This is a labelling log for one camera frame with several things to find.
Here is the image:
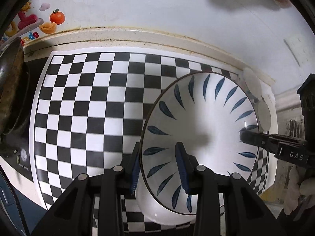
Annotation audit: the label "white plate small floral mark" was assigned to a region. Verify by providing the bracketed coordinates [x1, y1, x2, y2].
[135, 181, 226, 227]

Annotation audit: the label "white plate blue leaf pattern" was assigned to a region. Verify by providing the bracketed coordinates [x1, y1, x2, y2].
[140, 72, 258, 215]

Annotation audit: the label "white bowl back patterned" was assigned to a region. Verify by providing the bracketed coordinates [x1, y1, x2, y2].
[243, 68, 262, 100]

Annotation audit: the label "white gloved right hand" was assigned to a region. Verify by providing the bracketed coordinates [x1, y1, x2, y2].
[283, 165, 314, 215]

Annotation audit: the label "black white checkered mat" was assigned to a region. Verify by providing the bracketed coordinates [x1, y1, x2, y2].
[29, 46, 279, 233]

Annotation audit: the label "black induction cooktop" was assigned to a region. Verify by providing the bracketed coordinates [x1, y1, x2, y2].
[1, 58, 47, 181]

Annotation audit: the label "small bag of nuts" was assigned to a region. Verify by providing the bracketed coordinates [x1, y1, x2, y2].
[273, 0, 292, 9]

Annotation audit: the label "white triple wall socket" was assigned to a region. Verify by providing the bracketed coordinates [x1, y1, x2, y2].
[284, 34, 310, 67]

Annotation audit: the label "colourful wall stickers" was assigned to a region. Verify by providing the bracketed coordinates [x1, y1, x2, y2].
[1, 0, 66, 46]

